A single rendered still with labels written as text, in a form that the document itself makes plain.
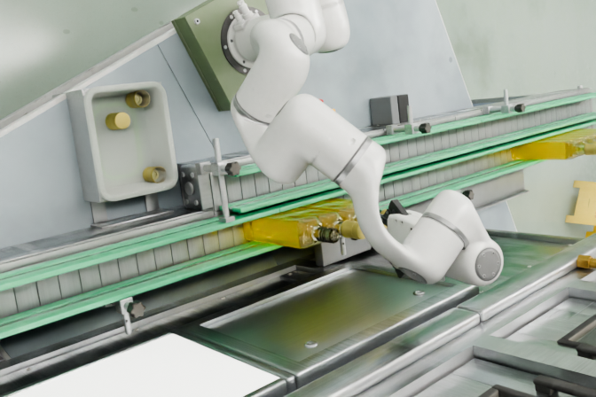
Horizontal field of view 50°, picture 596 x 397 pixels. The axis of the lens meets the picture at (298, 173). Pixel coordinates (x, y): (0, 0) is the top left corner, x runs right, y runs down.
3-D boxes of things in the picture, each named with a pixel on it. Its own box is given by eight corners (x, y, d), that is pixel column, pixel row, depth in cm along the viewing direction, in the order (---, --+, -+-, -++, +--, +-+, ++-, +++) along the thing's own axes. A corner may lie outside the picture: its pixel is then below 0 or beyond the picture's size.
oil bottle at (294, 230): (244, 240, 140) (309, 251, 124) (239, 215, 139) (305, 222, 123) (263, 234, 144) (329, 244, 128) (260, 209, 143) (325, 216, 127)
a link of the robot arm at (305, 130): (384, 110, 103) (335, 173, 111) (279, 31, 103) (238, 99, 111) (357, 150, 89) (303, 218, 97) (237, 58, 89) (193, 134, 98)
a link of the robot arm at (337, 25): (280, 64, 134) (330, 56, 122) (262, 2, 131) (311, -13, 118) (314, 51, 140) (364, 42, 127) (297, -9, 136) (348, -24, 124)
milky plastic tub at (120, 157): (83, 201, 129) (102, 204, 123) (66, 91, 126) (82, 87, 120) (160, 185, 140) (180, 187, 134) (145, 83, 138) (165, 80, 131)
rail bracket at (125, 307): (99, 328, 119) (132, 344, 109) (94, 293, 118) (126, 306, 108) (120, 322, 122) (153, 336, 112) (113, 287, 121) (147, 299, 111)
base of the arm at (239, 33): (209, 19, 141) (248, 7, 129) (247, -9, 147) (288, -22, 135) (245, 79, 147) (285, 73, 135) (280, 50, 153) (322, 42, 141)
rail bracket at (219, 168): (201, 220, 132) (237, 225, 123) (190, 140, 130) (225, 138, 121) (214, 217, 134) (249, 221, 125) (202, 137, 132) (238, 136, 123)
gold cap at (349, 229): (341, 239, 126) (357, 242, 123) (339, 221, 126) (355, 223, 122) (354, 235, 129) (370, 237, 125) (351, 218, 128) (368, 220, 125)
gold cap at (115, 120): (103, 113, 130) (113, 112, 127) (119, 112, 132) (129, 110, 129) (106, 131, 130) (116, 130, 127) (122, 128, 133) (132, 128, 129)
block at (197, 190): (183, 209, 137) (199, 212, 132) (176, 166, 136) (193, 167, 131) (196, 206, 140) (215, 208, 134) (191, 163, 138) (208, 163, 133)
